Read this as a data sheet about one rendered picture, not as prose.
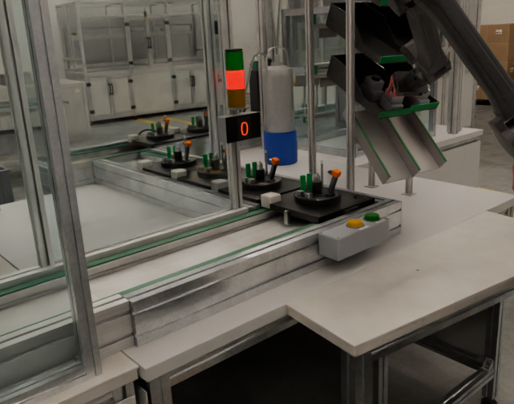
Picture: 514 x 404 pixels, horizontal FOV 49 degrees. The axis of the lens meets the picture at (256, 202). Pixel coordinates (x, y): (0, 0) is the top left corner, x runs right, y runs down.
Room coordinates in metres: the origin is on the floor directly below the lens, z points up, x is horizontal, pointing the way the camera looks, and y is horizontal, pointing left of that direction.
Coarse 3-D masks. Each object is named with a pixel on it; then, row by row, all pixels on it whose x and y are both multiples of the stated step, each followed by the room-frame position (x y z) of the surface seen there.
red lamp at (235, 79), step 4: (228, 72) 1.57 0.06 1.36; (232, 72) 1.56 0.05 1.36; (236, 72) 1.56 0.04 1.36; (240, 72) 1.57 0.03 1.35; (228, 76) 1.57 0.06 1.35; (232, 76) 1.56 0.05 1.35; (236, 76) 1.56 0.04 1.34; (240, 76) 1.57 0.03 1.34; (244, 76) 1.58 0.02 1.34; (228, 80) 1.57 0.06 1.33; (232, 80) 1.56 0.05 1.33; (236, 80) 1.56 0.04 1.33; (240, 80) 1.57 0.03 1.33; (244, 80) 1.58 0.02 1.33; (228, 84) 1.57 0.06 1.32; (232, 84) 1.56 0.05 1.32; (236, 84) 1.56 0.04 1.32; (240, 84) 1.57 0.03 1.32; (244, 84) 1.58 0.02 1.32; (228, 88) 1.57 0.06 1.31; (232, 88) 1.56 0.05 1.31; (236, 88) 1.56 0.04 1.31; (240, 88) 1.57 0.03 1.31
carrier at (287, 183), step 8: (248, 168) 1.83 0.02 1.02; (256, 168) 1.82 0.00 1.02; (264, 168) 1.82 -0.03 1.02; (248, 176) 1.83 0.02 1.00; (256, 176) 1.81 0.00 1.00; (264, 176) 1.81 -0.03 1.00; (280, 176) 1.91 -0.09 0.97; (248, 184) 1.76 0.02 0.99; (256, 184) 1.75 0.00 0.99; (264, 184) 1.75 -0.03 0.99; (272, 184) 1.75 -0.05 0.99; (280, 184) 1.78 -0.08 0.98; (288, 184) 1.80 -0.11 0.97; (296, 184) 1.80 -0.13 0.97; (248, 192) 1.73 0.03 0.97; (256, 192) 1.73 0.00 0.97; (264, 192) 1.72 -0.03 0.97; (280, 192) 1.71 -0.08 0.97; (288, 192) 1.73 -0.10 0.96; (256, 200) 1.65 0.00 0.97
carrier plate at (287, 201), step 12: (348, 192) 1.67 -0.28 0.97; (276, 204) 1.59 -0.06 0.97; (288, 204) 1.58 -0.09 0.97; (300, 204) 1.57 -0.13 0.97; (336, 204) 1.56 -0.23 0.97; (348, 204) 1.55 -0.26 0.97; (360, 204) 1.56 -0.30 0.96; (300, 216) 1.51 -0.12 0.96; (312, 216) 1.47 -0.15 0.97; (324, 216) 1.46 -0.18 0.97; (336, 216) 1.49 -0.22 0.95
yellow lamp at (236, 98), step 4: (244, 88) 1.59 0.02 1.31; (228, 92) 1.57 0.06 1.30; (232, 92) 1.56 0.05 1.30; (236, 92) 1.56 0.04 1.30; (240, 92) 1.57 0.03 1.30; (244, 92) 1.58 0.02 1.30; (228, 96) 1.58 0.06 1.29; (232, 96) 1.57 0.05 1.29; (236, 96) 1.56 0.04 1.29; (240, 96) 1.56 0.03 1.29; (244, 96) 1.57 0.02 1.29; (228, 100) 1.58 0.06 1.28; (232, 100) 1.57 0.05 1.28; (236, 100) 1.56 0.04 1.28; (240, 100) 1.56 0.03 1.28; (244, 100) 1.57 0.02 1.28; (228, 104) 1.58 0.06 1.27; (232, 104) 1.57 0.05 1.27; (236, 104) 1.56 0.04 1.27; (240, 104) 1.56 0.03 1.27; (244, 104) 1.57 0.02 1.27
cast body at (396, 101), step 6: (384, 96) 1.76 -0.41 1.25; (390, 96) 1.73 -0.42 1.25; (402, 96) 1.73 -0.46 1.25; (384, 102) 1.76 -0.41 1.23; (390, 102) 1.73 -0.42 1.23; (396, 102) 1.74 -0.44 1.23; (402, 102) 1.74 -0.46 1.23; (384, 108) 1.76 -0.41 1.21; (390, 108) 1.73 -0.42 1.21; (396, 108) 1.73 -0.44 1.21; (402, 108) 1.74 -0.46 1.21
